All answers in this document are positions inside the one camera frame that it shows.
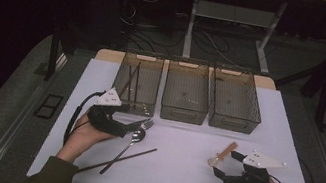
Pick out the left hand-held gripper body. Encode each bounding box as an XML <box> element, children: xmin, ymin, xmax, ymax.
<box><xmin>84</xmin><ymin>83</ymin><xmax>136</xmax><ymax>140</ymax></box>

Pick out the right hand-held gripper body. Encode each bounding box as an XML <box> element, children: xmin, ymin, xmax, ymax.
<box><xmin>221</xmin><ymin>145</ymin><xmax>289</xmax><ymax>183</ymax></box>

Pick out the wooden-handled clear spoon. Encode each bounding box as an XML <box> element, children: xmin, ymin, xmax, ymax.
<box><xmin>207</xmin><ymin>138</ymin><xmax>240</xmax><ymax>172</ymax></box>

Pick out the clear brown plastic bin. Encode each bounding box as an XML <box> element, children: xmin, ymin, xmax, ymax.
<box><xmin>105</xmin><ymin>46</ymin><xmax>166</xmax><ymax>119</ymax></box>
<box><xmin>157</xmin><ymin>54</ymin><xmax>218</xmax><ymax>127</ymax></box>
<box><xmin>204</xmin><ymin>62</ymin><xmax>271</xmax><ymax>137</ymax></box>

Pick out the person's left hand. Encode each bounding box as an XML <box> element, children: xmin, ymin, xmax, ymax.
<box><xmin>55</xmin><ymin>109</ymin><xmax>119</xmax><ymax>171</ymax></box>

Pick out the metal fork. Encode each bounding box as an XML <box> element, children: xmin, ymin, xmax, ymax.
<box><xmin>129</xmin><ymin>116</ymin><xmax>156</xmax><ymax>135</ymax></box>
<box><xmin>127</xmin><ymin>114</ymin><xmax>151</xmax><ymax>132</ymax></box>

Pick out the left hand-held gripper cable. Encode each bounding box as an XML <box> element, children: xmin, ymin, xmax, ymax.
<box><xmin>61</xmin><ymin>86</ymin><xmax>106</xmax><ymax>152</ymax></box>

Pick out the bundle of floor cables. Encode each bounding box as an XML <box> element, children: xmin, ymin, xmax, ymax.
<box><xmin>112</xmin><ymin>0</ymin><xmax>252</xmax><ymax>69</ymax></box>

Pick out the grey metal desk frame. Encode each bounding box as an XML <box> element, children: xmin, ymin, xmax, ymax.
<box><xmin>180</xmin><ymin>0</ymin><xmax>290</xmax><ymax>77</ymax></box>

